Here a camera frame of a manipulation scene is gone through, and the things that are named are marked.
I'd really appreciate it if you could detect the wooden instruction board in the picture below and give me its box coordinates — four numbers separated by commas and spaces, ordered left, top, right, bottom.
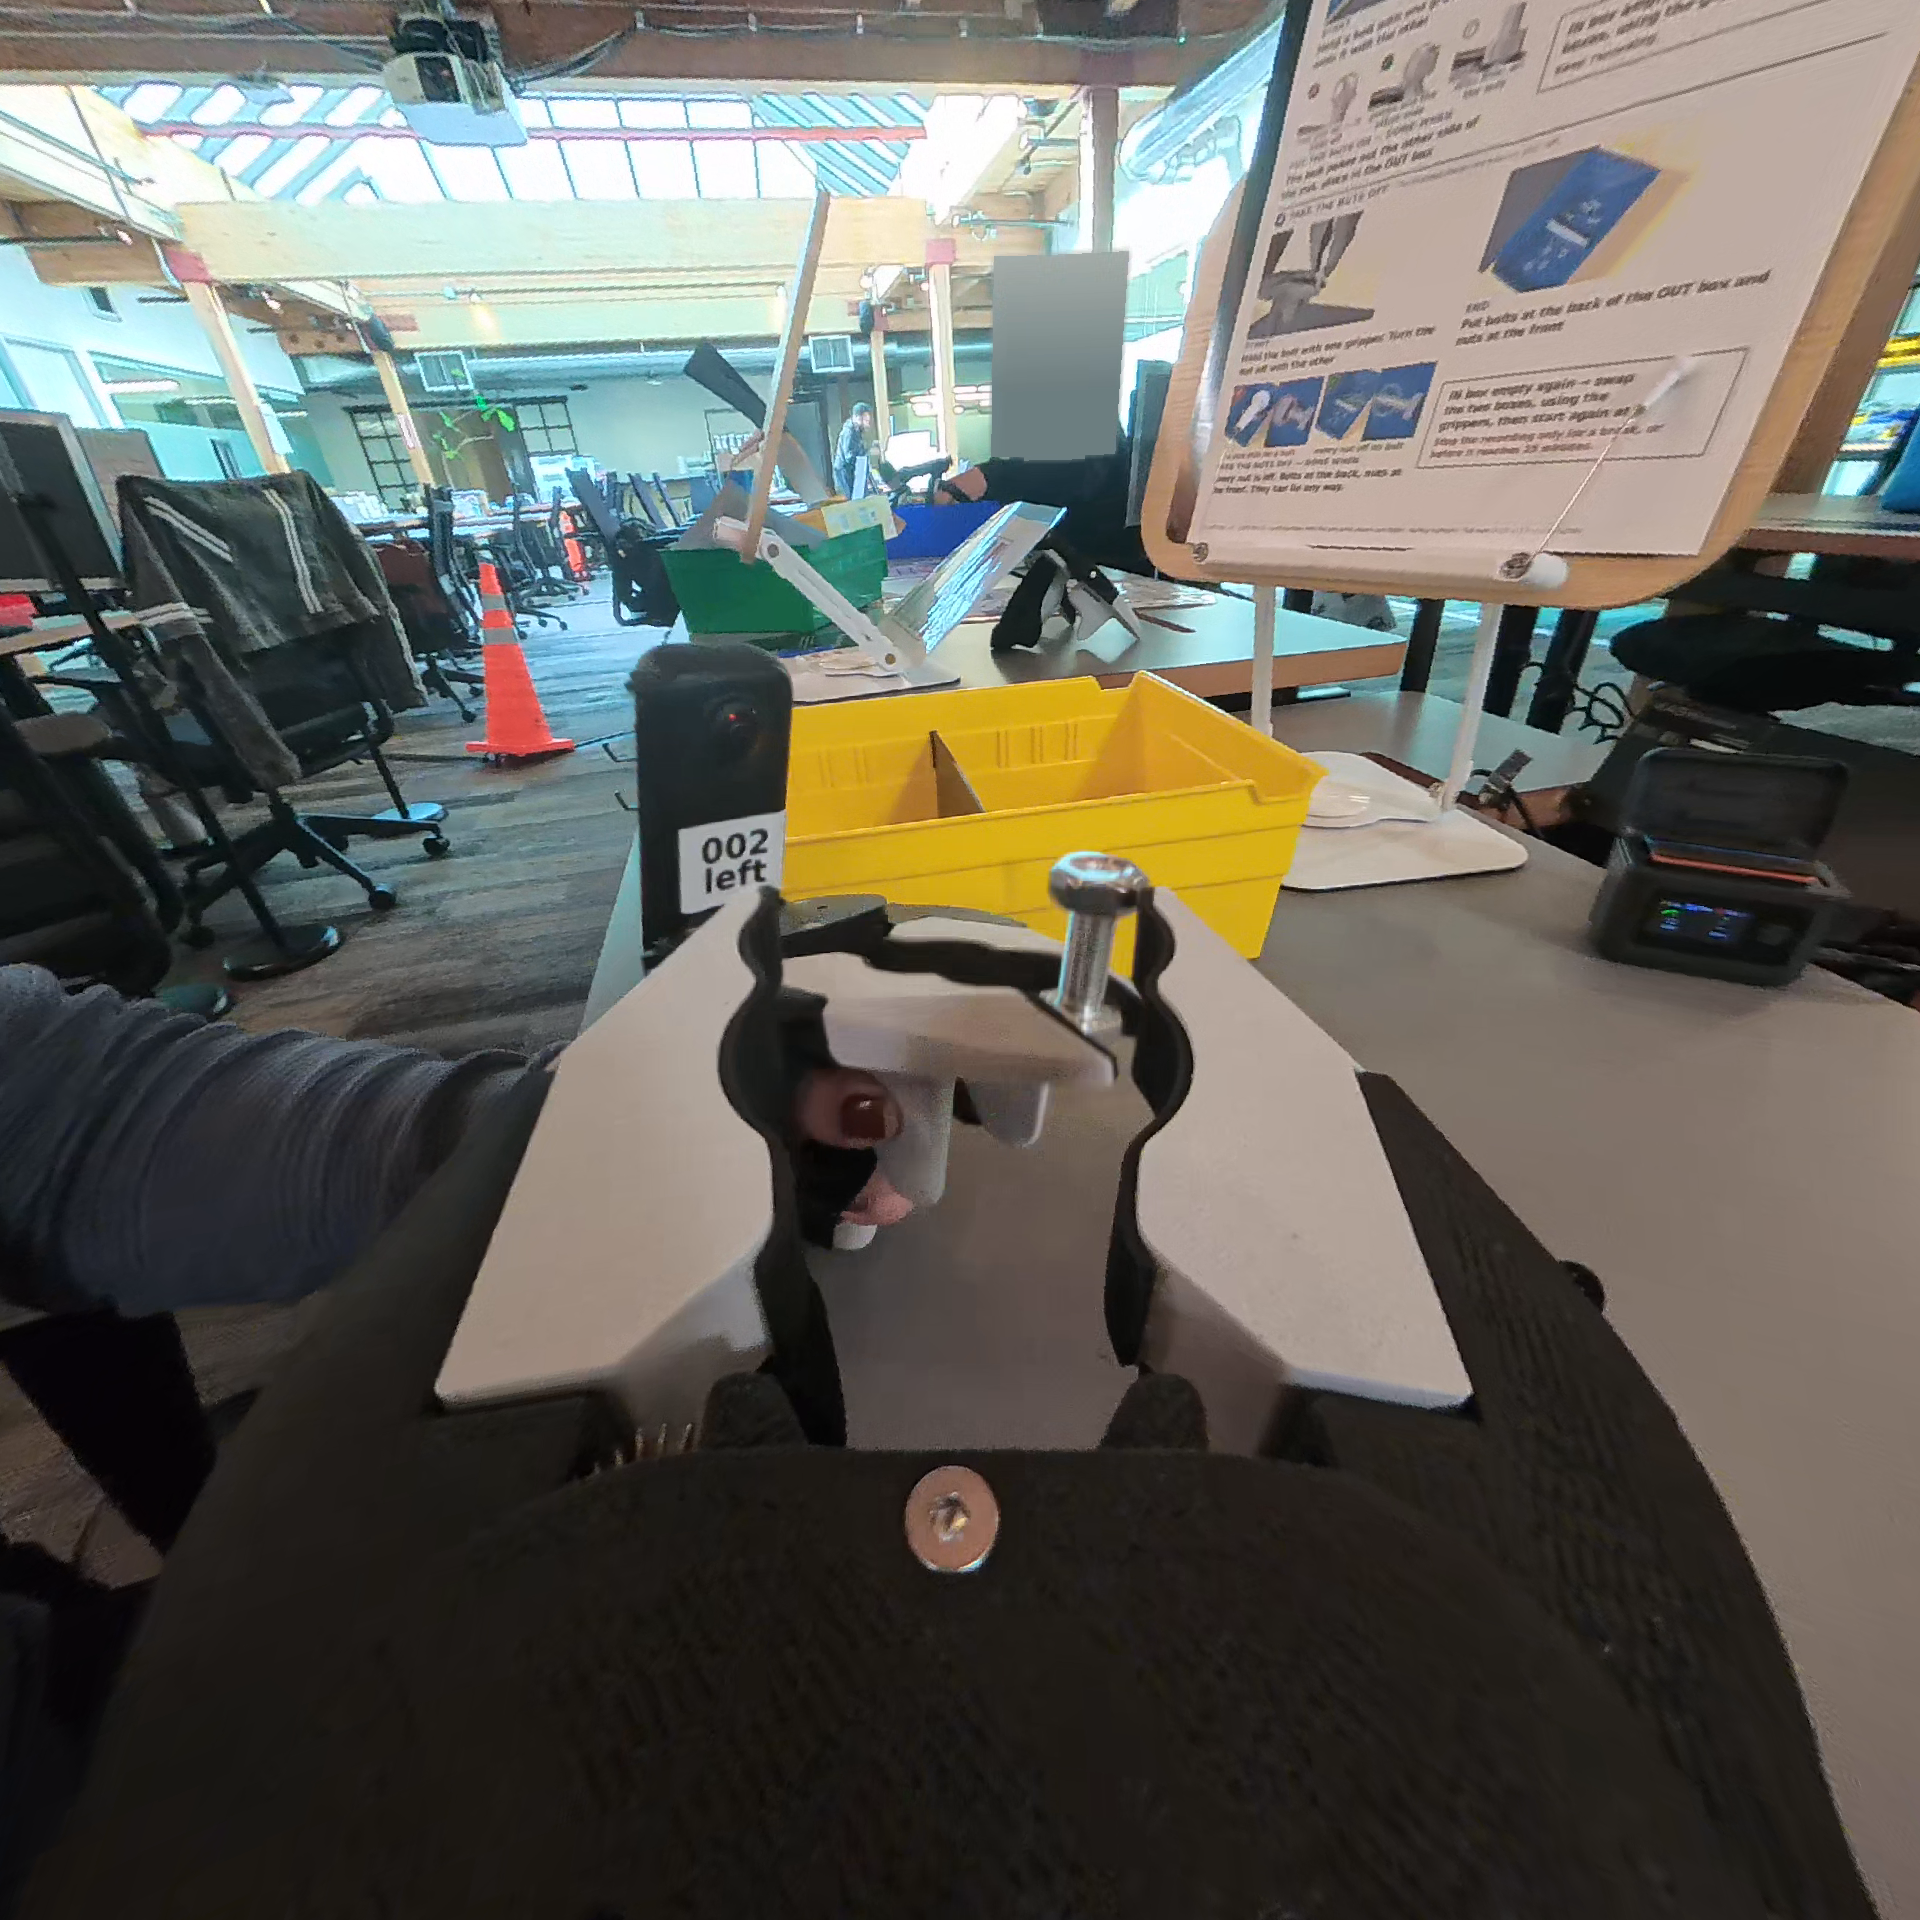
1138, 0, 1920, 607

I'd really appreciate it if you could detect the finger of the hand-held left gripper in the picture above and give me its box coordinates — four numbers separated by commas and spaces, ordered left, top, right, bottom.
873, 912, 1070, 984
813, 958, 1120, 1150

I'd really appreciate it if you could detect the computer monitor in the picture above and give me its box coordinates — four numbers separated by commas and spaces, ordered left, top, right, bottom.
0, 411, 129, 592

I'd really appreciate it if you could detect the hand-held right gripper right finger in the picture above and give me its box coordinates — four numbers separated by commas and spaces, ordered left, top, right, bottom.
1100, 881, 1478, 1412

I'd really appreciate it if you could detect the person's left hand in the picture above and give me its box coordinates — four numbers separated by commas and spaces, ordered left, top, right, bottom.
789, 1063, 919, 1228

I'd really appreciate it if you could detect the yellow divided plastic bin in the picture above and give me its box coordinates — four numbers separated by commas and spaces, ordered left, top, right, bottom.
776, 671, 1328, 958

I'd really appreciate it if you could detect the ceiling projector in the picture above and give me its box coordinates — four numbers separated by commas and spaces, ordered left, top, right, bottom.
378, 15, 529, 140

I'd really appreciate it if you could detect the orange traffic cone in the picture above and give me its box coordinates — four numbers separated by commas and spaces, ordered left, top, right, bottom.
465, 562, 578, 766

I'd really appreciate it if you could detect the wooden pillar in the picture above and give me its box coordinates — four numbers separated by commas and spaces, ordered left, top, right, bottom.
1780, 198, 1920, 494

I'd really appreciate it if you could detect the white instruction sheet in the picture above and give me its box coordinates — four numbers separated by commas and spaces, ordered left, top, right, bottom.
1195, 0, 1920, 562

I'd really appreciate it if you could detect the person's left forearm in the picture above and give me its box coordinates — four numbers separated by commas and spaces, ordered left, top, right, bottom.
0, 958, 564, 1317

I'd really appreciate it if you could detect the white board stand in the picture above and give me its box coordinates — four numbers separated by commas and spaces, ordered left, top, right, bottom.
1249, 578, 1532, 900

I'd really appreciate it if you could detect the black folded stand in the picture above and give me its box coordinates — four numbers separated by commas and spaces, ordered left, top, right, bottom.
985, 545, 1141, 657

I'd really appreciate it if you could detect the thin wooden board with stand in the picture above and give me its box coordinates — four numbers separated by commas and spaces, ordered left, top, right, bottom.
712, 186, 962, 708

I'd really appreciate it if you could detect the tilted tablet screen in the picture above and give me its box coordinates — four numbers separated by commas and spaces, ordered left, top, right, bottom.
881, 500, 1068, 657

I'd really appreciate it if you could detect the black office chair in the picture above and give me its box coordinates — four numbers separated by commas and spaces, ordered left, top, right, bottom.
111, 471, 450, 978

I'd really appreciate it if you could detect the grey striped jacket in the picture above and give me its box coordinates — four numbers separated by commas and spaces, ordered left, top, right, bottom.
119, 465, 430, 795

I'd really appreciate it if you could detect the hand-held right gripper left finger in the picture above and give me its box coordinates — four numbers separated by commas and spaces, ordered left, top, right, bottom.
430, 881, 851, 1446

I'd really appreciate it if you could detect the silver steel bolt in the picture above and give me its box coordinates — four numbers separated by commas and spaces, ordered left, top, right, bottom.
1046, 850, 1158, 1037

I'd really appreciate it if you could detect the green plastic bin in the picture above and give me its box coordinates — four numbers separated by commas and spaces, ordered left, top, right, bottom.
656, 525, 891, 642

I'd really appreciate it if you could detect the black bag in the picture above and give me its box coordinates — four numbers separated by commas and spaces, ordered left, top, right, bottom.
1609, 607, 1920, 710

